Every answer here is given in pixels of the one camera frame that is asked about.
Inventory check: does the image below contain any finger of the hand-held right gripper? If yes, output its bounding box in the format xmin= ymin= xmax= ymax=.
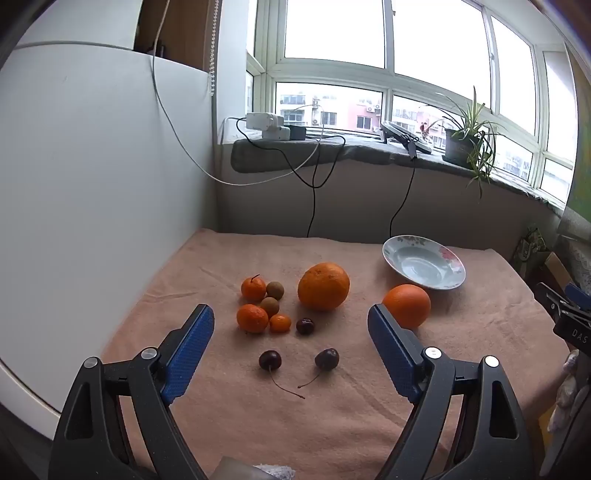
xmin=534 ymin=282 xmax=575 ymax=319
xmin=564 ymin=283 xmax=591 ymax=309

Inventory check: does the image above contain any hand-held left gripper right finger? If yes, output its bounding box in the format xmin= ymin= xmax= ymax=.
xmin=367 ymin=303 xmax=541 ymax=480

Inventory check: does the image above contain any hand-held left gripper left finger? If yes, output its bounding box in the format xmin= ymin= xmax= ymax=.
xmin=48 ymin=303 xmax=215 ymax=480

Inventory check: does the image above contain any smooth round orange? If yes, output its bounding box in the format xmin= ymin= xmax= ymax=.
xmin=382 ymin=284 xmax=432 ymax=329

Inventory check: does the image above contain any dark cherry with stem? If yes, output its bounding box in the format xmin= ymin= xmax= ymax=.
xmin=298 ymin=348 xmax=340 ymax=389
xmin=259 ymin=350 xmax=306 ymax=400

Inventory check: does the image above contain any stemless mandarin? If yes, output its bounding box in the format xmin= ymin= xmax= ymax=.
xmin=236 ymin=304 xmax=269 ymax=334

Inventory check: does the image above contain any floral white plate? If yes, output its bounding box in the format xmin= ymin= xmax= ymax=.
xmin=382 ymin=235 xmax=467 ymax=291

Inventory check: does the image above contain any mandarin with stem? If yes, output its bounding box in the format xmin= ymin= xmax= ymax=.
xmin=240 ymin=274 xmax=267 ymax=301

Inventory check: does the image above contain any large bumpy orange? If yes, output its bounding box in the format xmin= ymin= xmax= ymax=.
xmin=297 ymin=262 xmax=351 ymax=311

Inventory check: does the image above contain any person's right hand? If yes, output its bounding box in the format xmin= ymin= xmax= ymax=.
xmin=549 ymin=349 xmax=581 ymax=433

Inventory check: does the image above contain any cardboard box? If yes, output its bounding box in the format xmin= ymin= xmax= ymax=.
xmin=536 ymin=251 xmax=575 ymax=301

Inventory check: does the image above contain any green printed bag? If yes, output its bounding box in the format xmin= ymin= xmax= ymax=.
xmin=512 ymin=225 xmax=550 ymax=273

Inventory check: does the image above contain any pink blanket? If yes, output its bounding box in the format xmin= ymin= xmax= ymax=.
xmin=100 ymin=227 xmax=573 ymax=480

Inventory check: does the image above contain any potted spider plant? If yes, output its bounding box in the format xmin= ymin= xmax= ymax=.
xmin=422 ymin=85 xmax=509 ymax=199

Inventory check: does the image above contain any white board panel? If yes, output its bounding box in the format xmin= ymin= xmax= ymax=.
xmin=0 ymin=41 xmax=218 ymax=428

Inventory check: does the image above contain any grey windowsill cloth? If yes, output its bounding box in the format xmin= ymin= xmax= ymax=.
xmin=231 ymin=134 xmax=566 ymax=213

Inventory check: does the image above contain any white power adapter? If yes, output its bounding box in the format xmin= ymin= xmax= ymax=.
xmin=245 ymin=112 xmax=285 ymax=131

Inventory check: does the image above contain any wooden cabinet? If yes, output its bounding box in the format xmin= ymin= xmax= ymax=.
xmin=134 ymin=0 xmax=218 ymax=72

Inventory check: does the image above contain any black ring light cable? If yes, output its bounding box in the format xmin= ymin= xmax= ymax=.
xmin=389 ymin=138 xmax=419 ymax=239

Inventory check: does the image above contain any black power cable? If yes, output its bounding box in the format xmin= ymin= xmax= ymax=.
xmin=235 ymin=115 xmax=347 ymax=238

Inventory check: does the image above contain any white cable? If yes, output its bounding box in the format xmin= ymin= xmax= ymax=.
xmin=150 ymin=0 xmax=324 ymax=186

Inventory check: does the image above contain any white window frame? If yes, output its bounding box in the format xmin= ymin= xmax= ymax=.
xmin=245 ymin=0 xmax=578 ymax=204

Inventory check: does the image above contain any white bead cord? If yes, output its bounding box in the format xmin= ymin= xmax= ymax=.
xmin=209 ymin=0 xmax=218 ymax=97

